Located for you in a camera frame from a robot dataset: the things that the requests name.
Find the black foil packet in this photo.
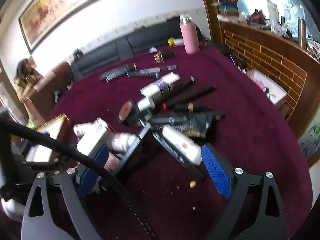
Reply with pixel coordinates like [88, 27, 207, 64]
[150, 111, 225, 138]

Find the wooden brick-pattern counter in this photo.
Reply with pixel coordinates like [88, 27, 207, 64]
[197, 0, 320, 138]

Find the brown leather armchair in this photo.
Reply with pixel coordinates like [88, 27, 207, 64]
[22, 62, 74, 128]

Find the round red-lid compact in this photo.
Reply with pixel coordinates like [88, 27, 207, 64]
[118, 100, 140, 128]

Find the white box red mark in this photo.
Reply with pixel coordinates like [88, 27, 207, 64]
[161, 125, 203, 165]

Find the framed wall painting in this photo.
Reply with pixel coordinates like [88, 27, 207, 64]
[17, 0, 115, 54]

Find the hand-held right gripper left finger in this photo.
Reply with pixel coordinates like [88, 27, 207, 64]
[21, 144, 110, 240]

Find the person's left hand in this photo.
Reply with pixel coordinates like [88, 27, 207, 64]
[2, 197, 27, 222]

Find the pink water bottle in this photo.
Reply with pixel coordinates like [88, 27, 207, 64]
[179, 14, 200, 55]

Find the black long box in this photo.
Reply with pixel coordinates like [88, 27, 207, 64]
[147, 127, 207, 182]
[114, 125, 152, 178]

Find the green plant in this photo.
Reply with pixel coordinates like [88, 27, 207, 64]
[299, 121, 320, 165]

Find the steel thermos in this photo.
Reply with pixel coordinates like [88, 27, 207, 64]
[297, 17, 307, 48]

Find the white cardboard carton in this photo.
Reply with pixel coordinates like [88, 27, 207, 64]
[246, 69, 288, 105]

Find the white tube red print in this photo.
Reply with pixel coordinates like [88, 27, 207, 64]
[110, 132, 138, 154]

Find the black leather sofa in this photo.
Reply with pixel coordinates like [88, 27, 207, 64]
[70, 17, 210, 80]

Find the black key case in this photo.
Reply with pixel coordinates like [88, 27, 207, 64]
[154, 51, 177, 62]

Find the white flat box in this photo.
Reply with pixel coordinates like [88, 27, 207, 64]
[160, 72, 181, 84]

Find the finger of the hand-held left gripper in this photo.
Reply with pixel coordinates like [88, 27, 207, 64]
[22, 156, 67, 177]

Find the black braided cable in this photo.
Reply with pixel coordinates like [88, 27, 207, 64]
[0, 119, 160, 240]

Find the white gold-rimmed box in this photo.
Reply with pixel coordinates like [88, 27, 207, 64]
[25, 114, 77, 164]

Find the white grey box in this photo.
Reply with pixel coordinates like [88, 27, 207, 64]
[74, 117, 113, 160]

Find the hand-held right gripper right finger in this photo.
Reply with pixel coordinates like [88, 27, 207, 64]
[201, 144, 287, 240]

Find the stack of books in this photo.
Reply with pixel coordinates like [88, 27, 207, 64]
[211, 0, 240, 22]

